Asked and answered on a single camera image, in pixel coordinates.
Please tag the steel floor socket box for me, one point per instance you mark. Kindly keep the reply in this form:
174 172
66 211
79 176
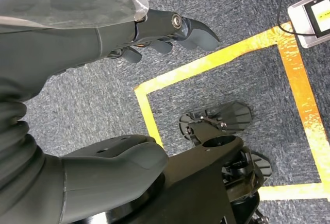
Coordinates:
299 21

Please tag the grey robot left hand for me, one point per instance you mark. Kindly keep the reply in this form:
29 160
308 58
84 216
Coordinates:
64 45

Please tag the clear plastic left hand cover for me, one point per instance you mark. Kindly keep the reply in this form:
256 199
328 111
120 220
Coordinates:
77 0

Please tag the yellow floor tape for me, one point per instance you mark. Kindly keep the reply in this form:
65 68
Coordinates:
296 79

